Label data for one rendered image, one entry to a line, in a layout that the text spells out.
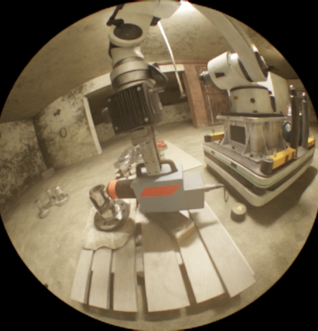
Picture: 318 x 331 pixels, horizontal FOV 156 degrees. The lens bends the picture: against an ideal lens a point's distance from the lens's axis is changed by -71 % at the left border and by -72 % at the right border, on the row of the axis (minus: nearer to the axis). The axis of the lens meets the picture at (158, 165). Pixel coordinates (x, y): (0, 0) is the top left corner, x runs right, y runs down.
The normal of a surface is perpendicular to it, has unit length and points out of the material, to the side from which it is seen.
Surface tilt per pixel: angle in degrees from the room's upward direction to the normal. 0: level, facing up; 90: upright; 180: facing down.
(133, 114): 90
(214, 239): 0
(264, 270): 0
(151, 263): 0
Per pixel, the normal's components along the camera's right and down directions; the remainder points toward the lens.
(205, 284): -0.22, -0.90
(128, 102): -0.17, 0.42
